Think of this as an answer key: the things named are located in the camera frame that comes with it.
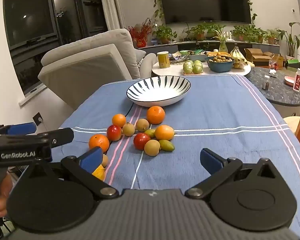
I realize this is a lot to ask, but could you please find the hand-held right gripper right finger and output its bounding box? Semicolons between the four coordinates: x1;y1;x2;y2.
185;148;280;200

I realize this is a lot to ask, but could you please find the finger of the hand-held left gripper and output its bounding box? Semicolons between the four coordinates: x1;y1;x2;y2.
0;127;74;148
0;122;37;137

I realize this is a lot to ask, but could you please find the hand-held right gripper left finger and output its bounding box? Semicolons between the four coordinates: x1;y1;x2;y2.
27;146;119;198

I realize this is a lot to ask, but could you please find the yellow lemon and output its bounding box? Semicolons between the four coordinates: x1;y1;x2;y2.
92;164;107;182

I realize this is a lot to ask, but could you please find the dark orange mandarin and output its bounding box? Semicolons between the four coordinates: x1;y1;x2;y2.
89;134;110;153

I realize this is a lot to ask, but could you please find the small orange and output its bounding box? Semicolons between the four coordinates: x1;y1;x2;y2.
112;114;126;128

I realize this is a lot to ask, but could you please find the smooth light orange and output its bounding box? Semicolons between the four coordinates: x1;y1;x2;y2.
155;125;175;141

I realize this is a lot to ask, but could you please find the large orange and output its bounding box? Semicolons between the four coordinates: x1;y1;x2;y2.
146;106;166;125

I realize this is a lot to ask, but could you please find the white blue-striped bowl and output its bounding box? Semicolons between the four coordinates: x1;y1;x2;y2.
126;76;192;106

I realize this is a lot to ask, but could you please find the blue striped tablecloth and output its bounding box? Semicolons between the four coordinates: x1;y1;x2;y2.
51;74;300;240

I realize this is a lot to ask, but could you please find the beige sofa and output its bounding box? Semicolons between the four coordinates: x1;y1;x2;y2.
38;29;157;110

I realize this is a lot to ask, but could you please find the dark blue bowl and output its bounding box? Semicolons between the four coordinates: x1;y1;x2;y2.
205;56;235;73

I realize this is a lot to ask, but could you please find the white round coffee table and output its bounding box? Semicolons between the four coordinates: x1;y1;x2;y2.
152;60;252;77

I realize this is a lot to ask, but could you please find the dark marble round table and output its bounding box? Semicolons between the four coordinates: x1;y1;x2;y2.
245;67;300;105

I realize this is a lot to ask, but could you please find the pile of longans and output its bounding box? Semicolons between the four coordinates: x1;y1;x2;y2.
208;56;233;62

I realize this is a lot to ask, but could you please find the grey-blue plastic basket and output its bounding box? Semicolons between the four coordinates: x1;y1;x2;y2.
187;52;208;62

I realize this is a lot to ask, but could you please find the dark glass window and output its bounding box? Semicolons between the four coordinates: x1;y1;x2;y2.
2;0;108;95

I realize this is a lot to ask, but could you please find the banana bunch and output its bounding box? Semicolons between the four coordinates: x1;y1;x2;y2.
230;45;252;69

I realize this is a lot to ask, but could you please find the plate of wrapped candies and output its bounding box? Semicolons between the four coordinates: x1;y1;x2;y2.
169;54;188;62

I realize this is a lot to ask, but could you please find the yellow can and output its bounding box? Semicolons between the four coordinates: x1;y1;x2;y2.
157;51;171;69

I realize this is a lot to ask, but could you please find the grey cushion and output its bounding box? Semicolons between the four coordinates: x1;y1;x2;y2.
134;47;147;67

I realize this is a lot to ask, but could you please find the open cardboard box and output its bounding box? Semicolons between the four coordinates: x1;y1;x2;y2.
244;48;272;67
263;52;284;70

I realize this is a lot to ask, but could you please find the glass vase with plant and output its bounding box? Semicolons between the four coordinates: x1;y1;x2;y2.
211;29;232;53

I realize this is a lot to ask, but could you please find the white bottle red label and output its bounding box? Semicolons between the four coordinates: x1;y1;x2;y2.
293;69;300;91

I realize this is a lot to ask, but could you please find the grey television cabinet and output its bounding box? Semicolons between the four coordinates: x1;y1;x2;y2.
137;39;280;55

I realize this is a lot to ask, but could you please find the red berry decoration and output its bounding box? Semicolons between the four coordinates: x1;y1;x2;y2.
128;18;155;48

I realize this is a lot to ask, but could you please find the row of potted plants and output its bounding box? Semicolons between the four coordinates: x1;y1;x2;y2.
152;22;282;45

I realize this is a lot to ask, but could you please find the white curtain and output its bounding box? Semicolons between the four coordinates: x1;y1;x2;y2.
98;0;127;30

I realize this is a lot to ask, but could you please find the tall leafy floor plant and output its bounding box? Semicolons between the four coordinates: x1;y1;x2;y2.
277;22;300;58

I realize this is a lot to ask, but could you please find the hanging green vine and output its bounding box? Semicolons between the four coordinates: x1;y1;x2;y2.
246;0;258;25
152;0;165;25

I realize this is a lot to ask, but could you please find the black cable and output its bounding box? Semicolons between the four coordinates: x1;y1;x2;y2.
124;102;134;117

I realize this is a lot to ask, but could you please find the black wall television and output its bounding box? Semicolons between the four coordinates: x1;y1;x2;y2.
160;0;252;25

